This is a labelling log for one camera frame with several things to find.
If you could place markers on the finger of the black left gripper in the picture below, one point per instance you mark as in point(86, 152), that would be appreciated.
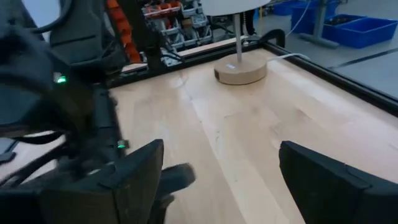
point(178, 177)

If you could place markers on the blue plastic bin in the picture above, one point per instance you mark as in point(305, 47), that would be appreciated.
point(363, 31)
point(295, 7)

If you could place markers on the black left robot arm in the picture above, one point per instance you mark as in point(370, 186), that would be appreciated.
point(31, 62)

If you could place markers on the white shade wooden base lamp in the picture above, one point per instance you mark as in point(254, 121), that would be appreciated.
point(239, 70)

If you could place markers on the black curved clamp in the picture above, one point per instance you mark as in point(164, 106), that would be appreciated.
point(273, 34)

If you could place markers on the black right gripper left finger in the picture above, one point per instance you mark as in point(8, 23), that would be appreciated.
point(124, 199)

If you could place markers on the grey table leg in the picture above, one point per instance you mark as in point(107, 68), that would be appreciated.
point(320, 28)

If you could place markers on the black aluminium table frame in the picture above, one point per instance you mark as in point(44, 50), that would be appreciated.
point(342, 80)

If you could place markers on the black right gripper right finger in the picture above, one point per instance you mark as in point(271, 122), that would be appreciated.
point(335, 199)

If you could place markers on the shelf rack with orange bins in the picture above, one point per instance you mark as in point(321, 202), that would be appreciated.
point(186, 18)

